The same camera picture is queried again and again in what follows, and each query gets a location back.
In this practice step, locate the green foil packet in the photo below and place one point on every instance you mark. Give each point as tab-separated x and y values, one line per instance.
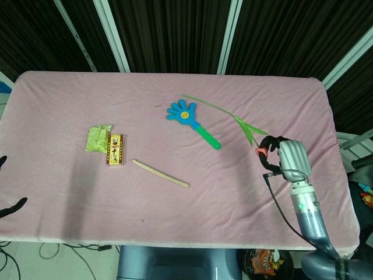
97	138

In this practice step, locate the orange snack bag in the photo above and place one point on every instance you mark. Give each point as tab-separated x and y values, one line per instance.
266	261

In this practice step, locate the blue hand clapper toy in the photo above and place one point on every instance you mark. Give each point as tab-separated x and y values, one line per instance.
189	116

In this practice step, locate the red yellow carton box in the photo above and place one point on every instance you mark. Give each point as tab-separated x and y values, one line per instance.
116	149

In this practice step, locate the wooden drumstick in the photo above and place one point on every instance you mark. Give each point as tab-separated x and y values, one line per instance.
160	173

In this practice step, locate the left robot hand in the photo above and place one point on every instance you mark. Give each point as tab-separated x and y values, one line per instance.
7	201

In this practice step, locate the artificial tulip flower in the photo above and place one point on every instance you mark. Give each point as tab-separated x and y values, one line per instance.
244	125

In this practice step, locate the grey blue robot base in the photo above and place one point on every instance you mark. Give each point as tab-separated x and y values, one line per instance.
177	264

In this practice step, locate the white metal rack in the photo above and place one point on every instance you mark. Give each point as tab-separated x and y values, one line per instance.
354	144

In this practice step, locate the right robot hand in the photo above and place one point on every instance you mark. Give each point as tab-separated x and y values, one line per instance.
287	159

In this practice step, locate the pink table cloth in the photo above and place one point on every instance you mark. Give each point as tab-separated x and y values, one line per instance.
180	163

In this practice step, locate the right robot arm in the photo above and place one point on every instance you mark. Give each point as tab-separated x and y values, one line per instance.
317	227

